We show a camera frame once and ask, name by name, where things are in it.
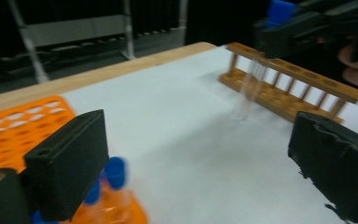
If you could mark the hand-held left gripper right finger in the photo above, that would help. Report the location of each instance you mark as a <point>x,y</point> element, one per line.
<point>338,161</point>

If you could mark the orange plastic test tube rack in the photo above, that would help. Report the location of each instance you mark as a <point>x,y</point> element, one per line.
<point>12,133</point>

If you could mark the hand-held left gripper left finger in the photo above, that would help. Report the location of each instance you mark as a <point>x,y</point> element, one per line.
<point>68,161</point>

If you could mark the white table cover sheet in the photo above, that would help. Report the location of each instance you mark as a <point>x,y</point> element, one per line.
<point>199,140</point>

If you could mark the wooden test tube rack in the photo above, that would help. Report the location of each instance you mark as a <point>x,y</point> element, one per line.
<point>279,99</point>

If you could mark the white-framed background desk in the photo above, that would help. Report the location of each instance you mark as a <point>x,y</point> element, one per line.
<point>74,29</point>

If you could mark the white upright post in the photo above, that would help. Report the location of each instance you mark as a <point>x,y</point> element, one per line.
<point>183,14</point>

